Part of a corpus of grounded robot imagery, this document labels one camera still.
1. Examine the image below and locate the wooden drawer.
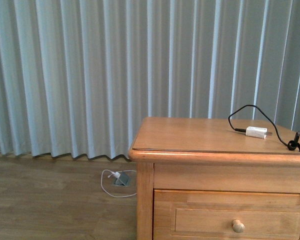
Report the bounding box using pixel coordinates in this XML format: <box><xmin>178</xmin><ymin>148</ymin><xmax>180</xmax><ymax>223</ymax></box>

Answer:
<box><xmin>153</xmin><ymin>190</ymin><xmax>300</xmax><ymax>240</ymax></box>

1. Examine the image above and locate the open metal floor socket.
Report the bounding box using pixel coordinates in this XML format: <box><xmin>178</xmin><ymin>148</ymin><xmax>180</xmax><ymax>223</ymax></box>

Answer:
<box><xmin>113</xmin><ymin>171</ymin><xmax>131</xmax><ymax>187</ymax></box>

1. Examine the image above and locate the wooden nightstand cabinet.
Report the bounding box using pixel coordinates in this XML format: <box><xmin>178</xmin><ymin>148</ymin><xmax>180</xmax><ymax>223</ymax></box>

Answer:
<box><xmin>128</xmin><ymin>117</ymin><xmax>300</xmax><ymax>240</ymax></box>

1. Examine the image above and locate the pale blue pleated curtain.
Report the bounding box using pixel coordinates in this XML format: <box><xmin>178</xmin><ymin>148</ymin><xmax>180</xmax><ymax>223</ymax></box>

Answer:
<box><xmin>0</xmin><ymin>0</ymin><xmax>300</xmax><ymax>158</ymax></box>

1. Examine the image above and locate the white power adapter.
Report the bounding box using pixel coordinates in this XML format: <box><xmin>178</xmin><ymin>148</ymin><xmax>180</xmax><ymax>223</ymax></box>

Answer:
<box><xmin>245</xmin><ymin>126</ymin><xmax>273</xmax><ymax>139</ymax></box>

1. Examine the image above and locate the white charger cable on floor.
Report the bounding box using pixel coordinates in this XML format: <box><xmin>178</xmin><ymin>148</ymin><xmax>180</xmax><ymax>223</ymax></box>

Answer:
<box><xmin>100</xmin><ymin>169</ymin><xmax>138</xmax><ymax>198</ymax></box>

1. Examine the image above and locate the black cable with strap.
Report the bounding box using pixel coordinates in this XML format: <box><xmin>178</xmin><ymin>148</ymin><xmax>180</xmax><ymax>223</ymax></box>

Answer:
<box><xmin>227</xmin><ymin>104</ymin><xmax>300</xmax><ymax>152</ymax></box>

